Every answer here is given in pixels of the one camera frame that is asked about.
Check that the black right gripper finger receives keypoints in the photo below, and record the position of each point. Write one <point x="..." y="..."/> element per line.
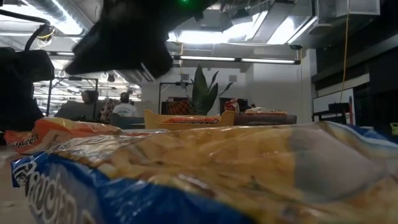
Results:
<point x="109" y="56"/>
<point x="157" y="56"/>

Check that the orange Maruchan noodle pack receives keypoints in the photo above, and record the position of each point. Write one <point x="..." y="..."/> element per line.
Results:
<point x="189" y="120"/>
<point x="56" y="129"/>

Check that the red Maruchan noodle pack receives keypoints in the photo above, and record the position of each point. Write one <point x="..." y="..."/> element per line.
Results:
<point x="265" y="111"/>
<point x="231" y="105"/>

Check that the blue Maruchan noodle pack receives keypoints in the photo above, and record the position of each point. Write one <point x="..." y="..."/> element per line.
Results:
<point x="217" y="171"/>

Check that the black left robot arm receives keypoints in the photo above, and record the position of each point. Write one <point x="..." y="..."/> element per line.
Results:
<point x="18" y="93"/>

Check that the ceiling tube light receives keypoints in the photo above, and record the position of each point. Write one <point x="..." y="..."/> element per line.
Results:
<point x="205" y="58"/>

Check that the person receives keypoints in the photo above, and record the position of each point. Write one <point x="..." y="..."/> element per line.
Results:
<point x="81" y="109"/>
<point x="124" y="109"/>

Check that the orange black striped board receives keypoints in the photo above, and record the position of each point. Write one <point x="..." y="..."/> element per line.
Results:
<point x="178" y="108"/>

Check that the snake plant in white pot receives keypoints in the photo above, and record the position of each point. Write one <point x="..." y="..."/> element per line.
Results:
<point x="203" y="93"/>

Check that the orange plastic bin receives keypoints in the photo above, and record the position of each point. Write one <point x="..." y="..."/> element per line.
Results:
<point x="152" y="123"/>

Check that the teal plastic bin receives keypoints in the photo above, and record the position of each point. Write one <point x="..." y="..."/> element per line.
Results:
<point x="127" y="122"/>

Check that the whiteboard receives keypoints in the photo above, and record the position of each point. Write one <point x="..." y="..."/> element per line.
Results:
<point x="329" y="98"/>

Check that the black cart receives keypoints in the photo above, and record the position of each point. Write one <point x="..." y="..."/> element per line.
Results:
<point x="337" y="109"/>

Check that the green object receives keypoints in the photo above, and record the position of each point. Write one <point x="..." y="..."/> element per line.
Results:
<point x="395" y="129"/>

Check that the black metal frame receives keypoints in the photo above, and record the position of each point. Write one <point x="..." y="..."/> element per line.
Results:
<point x="160" y="96"/>
<point x="49" y="93"/>

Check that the silver air duct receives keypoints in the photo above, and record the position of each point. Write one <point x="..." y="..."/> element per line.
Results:
<point x="280" y="25"/>

